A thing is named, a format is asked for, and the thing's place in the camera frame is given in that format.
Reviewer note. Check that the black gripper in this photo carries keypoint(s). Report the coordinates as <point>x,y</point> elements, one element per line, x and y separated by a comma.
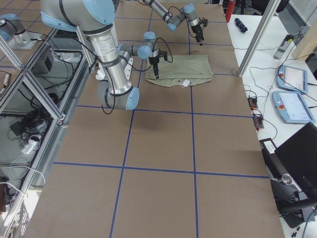
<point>195,29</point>
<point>154,60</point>

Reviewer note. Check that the green long-sleeve shirt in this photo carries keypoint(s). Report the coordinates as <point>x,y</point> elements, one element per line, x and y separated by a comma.
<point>196,68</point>

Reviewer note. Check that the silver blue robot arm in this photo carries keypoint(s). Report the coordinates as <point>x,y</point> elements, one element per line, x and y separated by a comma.
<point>174,16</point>
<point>95,18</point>

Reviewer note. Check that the white Miniso hang tag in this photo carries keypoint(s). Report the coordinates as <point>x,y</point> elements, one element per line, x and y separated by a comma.
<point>185,83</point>

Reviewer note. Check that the dark folded umbrella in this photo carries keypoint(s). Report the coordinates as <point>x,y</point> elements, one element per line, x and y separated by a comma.
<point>240,25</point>

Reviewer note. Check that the red cylinder bottle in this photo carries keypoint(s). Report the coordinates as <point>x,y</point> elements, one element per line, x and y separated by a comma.
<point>229,10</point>

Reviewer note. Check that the orange black electronics module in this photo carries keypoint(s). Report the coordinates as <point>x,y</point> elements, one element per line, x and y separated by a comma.
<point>252,101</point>

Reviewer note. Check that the upper blue teach pendant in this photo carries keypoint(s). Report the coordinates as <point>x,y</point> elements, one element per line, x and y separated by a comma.
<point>292,78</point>

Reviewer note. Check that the blue teach pendant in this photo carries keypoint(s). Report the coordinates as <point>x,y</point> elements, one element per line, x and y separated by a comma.
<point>292,108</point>
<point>292,78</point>

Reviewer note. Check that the lower blue teach pendant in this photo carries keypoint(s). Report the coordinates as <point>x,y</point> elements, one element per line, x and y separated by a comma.
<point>292,108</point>

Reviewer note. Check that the black box white label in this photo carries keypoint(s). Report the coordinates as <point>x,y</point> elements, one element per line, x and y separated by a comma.
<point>271,160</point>

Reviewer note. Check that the black monitor with stand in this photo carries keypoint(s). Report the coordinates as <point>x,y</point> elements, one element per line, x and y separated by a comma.
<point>295,192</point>

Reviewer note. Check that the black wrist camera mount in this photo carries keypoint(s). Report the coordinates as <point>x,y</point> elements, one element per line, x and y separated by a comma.
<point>163,54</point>

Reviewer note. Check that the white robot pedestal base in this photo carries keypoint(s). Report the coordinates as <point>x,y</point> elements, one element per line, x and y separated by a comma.
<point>101,75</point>

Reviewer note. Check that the aluminium frame post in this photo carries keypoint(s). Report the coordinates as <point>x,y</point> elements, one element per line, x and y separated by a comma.
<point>263,24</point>

